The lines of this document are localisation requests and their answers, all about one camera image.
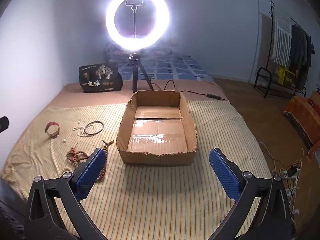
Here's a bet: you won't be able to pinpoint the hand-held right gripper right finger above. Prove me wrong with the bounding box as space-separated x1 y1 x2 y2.
209 147 293 240

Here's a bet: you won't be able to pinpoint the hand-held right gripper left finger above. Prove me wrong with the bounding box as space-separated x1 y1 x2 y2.
25 147 108 240

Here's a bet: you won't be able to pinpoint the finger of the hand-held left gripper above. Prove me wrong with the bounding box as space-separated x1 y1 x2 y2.
0 116 10 133

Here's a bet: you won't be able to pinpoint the brown wooden bead necklace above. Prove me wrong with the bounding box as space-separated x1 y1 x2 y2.
66 137 114 183

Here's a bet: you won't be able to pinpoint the thin black bangle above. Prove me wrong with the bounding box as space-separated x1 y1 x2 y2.
84 121 104 135

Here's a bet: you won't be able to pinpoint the white bead necklace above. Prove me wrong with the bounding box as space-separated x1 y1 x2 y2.
73 121 90 138

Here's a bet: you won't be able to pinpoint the red strap wristwatch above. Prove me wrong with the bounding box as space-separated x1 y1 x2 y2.
44 121 60 139

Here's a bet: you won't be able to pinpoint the cardboard box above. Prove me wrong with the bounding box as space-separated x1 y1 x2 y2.
116 90 198 166

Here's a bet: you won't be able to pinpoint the yellow striped cloth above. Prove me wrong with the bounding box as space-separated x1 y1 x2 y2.
1 100 272 240

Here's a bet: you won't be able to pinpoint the power strip with charger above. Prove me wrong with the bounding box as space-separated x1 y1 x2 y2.
280 165 300 180

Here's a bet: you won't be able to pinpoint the black printed snack bag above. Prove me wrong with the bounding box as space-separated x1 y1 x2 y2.
79 62 123 93

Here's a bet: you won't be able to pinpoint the orange cloth covered furniture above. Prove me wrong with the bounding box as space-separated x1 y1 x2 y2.
284 90 320 150

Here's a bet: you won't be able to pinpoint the black tripod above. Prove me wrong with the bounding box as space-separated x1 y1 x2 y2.
129 52 154 93

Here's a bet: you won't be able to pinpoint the black metal clothes rack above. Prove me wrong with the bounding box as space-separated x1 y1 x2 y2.
254 0 315 98

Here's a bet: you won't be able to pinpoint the yellow box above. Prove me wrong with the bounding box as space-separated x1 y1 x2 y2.
277 66 297 88

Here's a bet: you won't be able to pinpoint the blue checked blanket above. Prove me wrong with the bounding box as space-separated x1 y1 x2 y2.
110 52 215 82

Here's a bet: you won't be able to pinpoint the patterned pillow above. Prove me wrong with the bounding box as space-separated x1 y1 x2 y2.
104 40 175 58

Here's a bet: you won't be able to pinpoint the dark hanging clothes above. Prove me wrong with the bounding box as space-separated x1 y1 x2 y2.
290 25 315 74

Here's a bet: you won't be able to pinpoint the white striped hanging towel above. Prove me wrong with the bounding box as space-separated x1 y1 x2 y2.
271 5 293 65

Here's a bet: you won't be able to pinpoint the bundle of white cables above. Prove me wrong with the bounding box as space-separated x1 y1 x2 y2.
257 141 315 220

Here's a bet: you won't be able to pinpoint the black cable with switch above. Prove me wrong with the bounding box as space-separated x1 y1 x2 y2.
150 80 228 102

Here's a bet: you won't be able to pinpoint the white ring light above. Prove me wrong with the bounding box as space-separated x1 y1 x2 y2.
105 0 171 52

